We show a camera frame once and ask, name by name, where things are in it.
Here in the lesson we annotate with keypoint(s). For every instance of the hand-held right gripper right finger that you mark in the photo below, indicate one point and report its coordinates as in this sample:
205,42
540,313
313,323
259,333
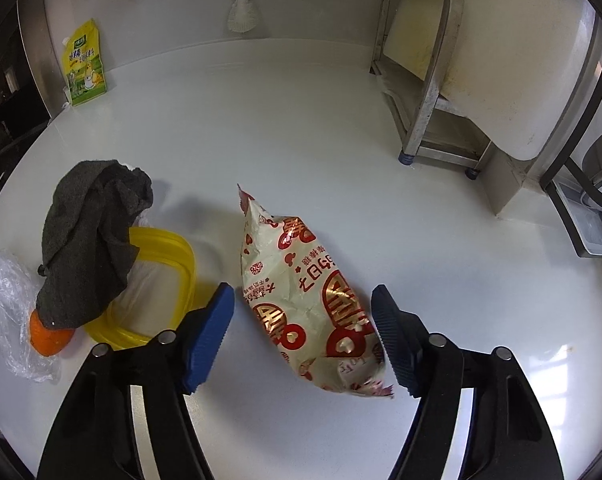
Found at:
388,335

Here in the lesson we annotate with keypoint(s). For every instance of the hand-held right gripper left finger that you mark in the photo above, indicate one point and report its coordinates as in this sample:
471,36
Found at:
208,340

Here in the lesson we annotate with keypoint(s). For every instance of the white red printed snack bag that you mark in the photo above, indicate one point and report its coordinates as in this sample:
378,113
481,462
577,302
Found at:
301,285

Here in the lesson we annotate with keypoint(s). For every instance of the yellow plastic container lid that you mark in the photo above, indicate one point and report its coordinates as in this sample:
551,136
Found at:
183,260

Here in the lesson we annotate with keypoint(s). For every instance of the dark grey rag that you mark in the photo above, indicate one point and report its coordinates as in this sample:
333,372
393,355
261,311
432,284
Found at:
86,240

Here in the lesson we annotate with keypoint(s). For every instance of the orange fruit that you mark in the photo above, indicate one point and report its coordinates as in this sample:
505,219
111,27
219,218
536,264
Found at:
48,341

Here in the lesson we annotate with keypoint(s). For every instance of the crumpled clear plastic bag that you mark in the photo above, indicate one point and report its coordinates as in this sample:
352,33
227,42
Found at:
6,285

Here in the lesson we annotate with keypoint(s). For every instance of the black pot lid rack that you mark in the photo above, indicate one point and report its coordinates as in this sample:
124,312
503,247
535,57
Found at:
586,225

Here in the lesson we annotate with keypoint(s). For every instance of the steel cutting board stand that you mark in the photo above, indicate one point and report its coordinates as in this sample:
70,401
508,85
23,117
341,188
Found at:
431,95

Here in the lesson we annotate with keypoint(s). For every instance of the white cutting board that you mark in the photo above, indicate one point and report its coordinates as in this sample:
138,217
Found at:
506,60

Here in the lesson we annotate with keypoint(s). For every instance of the yellow green spout pouch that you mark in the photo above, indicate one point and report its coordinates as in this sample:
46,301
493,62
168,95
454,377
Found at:
85,65

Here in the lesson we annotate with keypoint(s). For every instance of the black kitchen appliance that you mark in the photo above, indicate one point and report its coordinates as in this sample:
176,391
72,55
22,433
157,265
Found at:
11,110

